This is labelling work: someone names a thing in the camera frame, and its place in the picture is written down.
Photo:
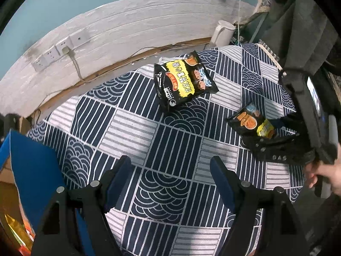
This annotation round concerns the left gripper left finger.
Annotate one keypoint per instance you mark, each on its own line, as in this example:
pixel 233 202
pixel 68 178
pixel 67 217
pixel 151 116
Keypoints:
pixel 113 182

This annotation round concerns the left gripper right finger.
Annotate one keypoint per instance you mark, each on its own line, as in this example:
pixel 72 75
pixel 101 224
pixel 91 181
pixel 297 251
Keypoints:
pixel 227 183

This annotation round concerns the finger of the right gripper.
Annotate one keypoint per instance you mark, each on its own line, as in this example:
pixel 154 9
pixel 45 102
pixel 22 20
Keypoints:
pixel 284 142
pixel 292 121

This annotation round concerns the small black snack bag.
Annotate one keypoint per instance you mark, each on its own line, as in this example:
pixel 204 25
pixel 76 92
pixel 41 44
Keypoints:
pixel 250 122

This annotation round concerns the blue-edged cardboard box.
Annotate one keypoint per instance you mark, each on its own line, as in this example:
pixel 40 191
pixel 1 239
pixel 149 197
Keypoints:
pixel 36 196

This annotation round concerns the gold foil snack pack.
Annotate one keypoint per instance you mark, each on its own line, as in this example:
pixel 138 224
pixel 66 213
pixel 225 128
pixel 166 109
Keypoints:
pixel 20 233

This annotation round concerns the person's right hand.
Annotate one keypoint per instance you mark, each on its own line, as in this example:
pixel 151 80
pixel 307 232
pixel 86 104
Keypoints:
pixel 331 172

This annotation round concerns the navy patterned tablecloth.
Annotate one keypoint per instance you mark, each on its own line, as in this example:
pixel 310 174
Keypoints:
pixel 170 205

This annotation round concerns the large black snack bag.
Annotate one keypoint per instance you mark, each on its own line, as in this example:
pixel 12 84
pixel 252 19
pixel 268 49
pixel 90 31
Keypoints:
pixel 180 81

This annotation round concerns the white electric kettle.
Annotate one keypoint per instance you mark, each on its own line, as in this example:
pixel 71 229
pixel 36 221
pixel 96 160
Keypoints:
pixel 222 35

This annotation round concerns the white wall socket strip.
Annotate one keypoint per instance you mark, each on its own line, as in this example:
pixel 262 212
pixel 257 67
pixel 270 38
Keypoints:
pixel 60 49

